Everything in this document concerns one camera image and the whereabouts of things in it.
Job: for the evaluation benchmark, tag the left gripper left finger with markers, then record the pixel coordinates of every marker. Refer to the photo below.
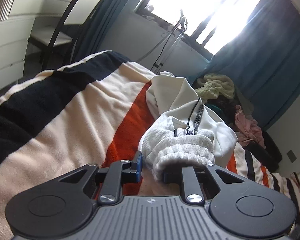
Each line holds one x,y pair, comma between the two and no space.
63,206

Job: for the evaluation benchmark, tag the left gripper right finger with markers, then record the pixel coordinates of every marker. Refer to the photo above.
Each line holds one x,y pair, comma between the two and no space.
217,203

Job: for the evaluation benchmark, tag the white zip-up jacket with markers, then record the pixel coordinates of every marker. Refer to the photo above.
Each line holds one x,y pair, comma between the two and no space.
185,131

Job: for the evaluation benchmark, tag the dark clothes pile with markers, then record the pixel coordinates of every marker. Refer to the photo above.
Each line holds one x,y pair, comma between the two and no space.
226,109

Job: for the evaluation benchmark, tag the pink garment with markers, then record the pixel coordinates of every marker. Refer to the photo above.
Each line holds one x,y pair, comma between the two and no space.
247,129

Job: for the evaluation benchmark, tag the striped cream orange black blanket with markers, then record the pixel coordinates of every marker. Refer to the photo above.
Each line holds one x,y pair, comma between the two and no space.
92,111

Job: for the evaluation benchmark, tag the yellow-green knitted garment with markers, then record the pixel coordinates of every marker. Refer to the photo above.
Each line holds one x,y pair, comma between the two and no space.
212,85

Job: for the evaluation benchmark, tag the right teal curtain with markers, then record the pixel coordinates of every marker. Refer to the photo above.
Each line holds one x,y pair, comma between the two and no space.
263,60

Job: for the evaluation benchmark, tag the teal curtain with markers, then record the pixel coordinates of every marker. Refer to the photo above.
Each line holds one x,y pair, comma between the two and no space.
263,60
94,32

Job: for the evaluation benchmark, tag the left teal curtain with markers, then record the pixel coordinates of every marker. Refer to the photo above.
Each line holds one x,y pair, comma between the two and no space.
94,32

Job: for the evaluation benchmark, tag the white dresser desk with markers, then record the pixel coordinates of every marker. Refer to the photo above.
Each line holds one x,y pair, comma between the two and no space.
16,23

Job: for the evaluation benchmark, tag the white tripod stand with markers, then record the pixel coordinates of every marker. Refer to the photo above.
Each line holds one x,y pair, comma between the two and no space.
170,40

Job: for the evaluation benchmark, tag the wall outlet plate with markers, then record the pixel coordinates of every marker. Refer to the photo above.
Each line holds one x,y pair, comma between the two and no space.
292,157

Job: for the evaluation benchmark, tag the window with dark frame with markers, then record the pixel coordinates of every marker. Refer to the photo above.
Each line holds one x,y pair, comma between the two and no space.
211,24

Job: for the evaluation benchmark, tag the white chair with black frame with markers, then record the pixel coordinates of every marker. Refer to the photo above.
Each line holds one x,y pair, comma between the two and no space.
48,38

